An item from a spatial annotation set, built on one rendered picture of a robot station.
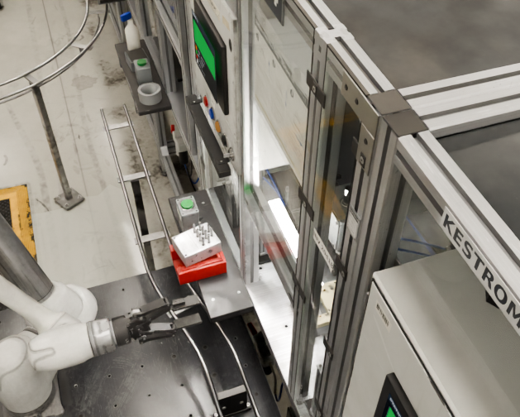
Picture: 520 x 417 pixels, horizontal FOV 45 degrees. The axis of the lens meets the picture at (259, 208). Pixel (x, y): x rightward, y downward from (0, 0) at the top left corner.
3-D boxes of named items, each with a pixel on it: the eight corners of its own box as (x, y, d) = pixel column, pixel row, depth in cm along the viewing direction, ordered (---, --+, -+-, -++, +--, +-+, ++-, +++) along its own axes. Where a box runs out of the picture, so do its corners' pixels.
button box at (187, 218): (178, 222, 218) (174, 198, 210) (200, 217, 220) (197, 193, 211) (183, 239, 213) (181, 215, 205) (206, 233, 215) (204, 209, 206)
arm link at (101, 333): (90, 344, 156) (114, 337, 157) (84, 314, 162) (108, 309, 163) (97, 363, 163) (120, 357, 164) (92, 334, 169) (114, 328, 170)
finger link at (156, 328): (138, 333, 164) (137, 336, 165) (178, 332, 170) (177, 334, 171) (135, 320, 166) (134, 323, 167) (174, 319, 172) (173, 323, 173)
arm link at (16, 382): (-12, 399, 192) (-36, 362, 176) (29, 352, 203) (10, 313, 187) (29, 424, 187) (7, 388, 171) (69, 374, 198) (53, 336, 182)
